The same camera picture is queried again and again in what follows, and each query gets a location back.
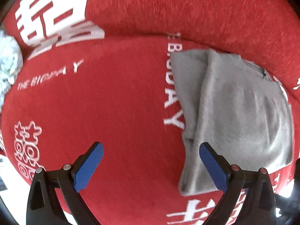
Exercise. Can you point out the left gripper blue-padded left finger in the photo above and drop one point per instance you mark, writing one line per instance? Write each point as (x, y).
(43, 206)

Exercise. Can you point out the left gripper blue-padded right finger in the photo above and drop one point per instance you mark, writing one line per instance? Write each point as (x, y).
(259, 206)

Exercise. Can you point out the grey knit sweater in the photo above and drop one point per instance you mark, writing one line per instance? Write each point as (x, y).
(237, 108)

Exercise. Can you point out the red bedspread with white print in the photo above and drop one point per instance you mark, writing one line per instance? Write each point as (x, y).
(112, 91)

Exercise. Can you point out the white floral cloth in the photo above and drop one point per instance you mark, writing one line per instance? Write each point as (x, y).
(11, 63)

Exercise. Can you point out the red pillow with white print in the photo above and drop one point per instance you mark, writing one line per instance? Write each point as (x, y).
(264, 31)

